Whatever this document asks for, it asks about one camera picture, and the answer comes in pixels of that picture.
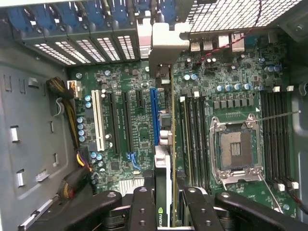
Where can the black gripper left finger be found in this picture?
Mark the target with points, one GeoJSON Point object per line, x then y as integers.
{"type": "Point", "coordinates": [142, 211]}

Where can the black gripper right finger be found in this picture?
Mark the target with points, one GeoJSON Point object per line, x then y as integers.
{"type": "Point", "coordinates": [202, 211]}

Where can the silver chipset heatsink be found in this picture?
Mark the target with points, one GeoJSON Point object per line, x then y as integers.
{"type": "Point", "coordinates": [131, 186]}

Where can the blue SATA connector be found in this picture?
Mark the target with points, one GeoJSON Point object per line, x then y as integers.
{"type": "Point", "coordinates": [133, 161]}

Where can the black RAM slot bank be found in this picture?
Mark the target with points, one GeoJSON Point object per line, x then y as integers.
{"type": "Point", "coordinates": [197, 144]}
{"type": "Point", "coordinates": [274, 144]}

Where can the metal CPU socket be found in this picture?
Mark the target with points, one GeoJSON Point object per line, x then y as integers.
{"type": "Point", "coordinates": [237, 149]}

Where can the thin socket locking lever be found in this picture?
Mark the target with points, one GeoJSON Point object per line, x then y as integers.
{"type": "Point", "coordinates": [279, 116]}
{"type": "Point", "coordinates": [272, 193]}

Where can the long black expansion slot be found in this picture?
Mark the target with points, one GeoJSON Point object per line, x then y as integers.
{"type": "Point", "coordinates": [127, 120]}
{"type": "Point", "coordinates": [113, 120]}

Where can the green motherboard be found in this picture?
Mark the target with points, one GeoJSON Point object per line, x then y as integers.
{"type": "Point", "coordinates": [144, 115]}

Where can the blue expansion slot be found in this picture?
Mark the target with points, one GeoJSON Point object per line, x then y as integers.
{"type": "Point", "coordinates": [155, 115]}

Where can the white expansion slot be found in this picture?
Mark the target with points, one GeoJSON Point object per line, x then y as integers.
{"type": "Point", "coordinates": [98, 120]}

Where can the short black expansion slot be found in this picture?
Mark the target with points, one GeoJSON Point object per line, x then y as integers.
{"type": "Point", "coordinates": [139, 98]}

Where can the white power connector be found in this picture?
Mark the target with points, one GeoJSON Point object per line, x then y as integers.
{"type": "Point", "coordinates": [75, 89]}

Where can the open black PC case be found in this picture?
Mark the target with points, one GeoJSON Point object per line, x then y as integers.
{"type": "Point", "coordinates": [29, 108]}

